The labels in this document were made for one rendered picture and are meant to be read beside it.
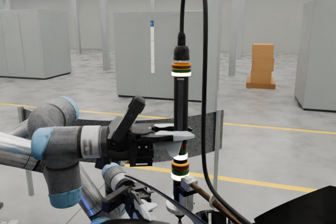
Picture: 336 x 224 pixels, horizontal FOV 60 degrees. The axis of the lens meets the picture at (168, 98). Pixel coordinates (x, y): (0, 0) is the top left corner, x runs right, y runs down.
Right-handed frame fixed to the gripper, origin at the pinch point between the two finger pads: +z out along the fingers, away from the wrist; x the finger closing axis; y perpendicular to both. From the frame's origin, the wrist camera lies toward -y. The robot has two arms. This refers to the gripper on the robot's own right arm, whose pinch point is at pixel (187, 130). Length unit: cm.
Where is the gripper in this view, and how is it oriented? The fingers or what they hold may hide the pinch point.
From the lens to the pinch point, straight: 69.7
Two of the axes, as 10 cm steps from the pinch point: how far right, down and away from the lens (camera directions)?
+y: 0.1, 9.7, 2.4
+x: 0.8, 2.4, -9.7
